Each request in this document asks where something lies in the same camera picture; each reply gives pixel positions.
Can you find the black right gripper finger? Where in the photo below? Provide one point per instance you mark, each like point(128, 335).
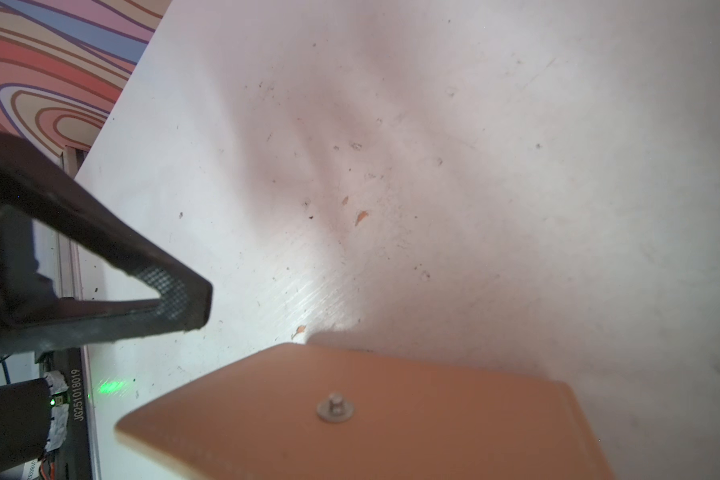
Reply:
point(46, 220)

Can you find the robot base plate with label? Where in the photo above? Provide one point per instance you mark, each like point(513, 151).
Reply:
point(73, 436)

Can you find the tan leather card holder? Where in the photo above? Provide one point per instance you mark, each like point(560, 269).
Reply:
point(297, 411)

